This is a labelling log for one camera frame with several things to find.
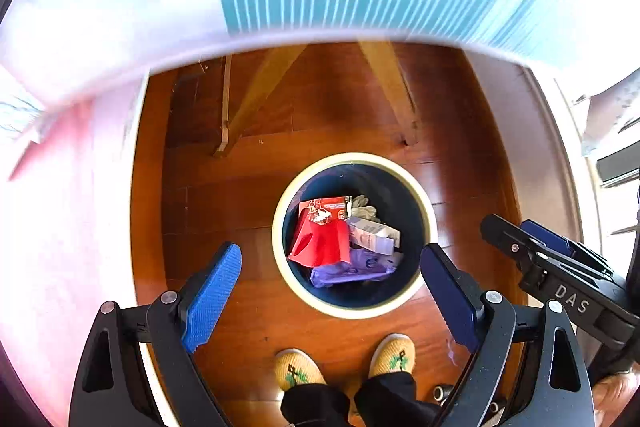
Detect purple plastic bag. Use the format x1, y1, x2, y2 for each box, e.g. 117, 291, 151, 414
310, 248, 404, 288

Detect yellow knitted slipper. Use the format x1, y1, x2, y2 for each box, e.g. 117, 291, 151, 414
368, 333, 416, 378
274, 348, 326, 391

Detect blue bin with cream rim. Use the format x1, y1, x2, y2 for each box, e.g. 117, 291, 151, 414
271, 153, 437, 320

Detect red cartoon carton box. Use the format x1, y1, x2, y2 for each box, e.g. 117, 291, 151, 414
298, 196, 352, 225

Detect right yellow knitted slipper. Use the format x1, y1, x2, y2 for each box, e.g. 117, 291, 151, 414
368, 333, 416, 378

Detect person's right hand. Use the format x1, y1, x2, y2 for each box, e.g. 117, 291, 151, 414
592, 364, 639, 427

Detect small white purple carton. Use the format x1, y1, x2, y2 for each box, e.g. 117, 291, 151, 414
346, 217, 400, 255

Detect pink bed cover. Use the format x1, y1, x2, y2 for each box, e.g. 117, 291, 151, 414
1, 91, 140, 426

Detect white gloves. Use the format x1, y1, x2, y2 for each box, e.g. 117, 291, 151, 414
347, 195, 380, 222

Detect red paper piece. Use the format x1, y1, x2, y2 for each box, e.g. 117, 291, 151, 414
288, 215, 350, 268

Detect left yellow knitted slipper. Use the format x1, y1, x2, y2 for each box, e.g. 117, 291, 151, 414
274, 348, 326, 391

